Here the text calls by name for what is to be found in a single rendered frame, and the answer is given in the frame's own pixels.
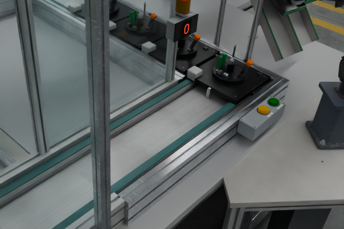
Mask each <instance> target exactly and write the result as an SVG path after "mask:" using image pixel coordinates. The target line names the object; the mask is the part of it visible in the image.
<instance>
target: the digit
mask: <svg viewBox="0 0 344 229"><path fill-rule="evenodd" d="M191 21H192V19H189V20H187V21H185V22H183V27H182V37H184V36H186V35H188V34H190V29H191ZM182 37H181V38H182Z"/></svg>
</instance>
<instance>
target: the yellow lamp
mask: <svg viewBox="0 0 344 229"><path fill-rule="evenodd" d="M190 2H191V0H176V7H175V11H176V12H177V13H180V14H187V13H189V12H190Z"/></svg>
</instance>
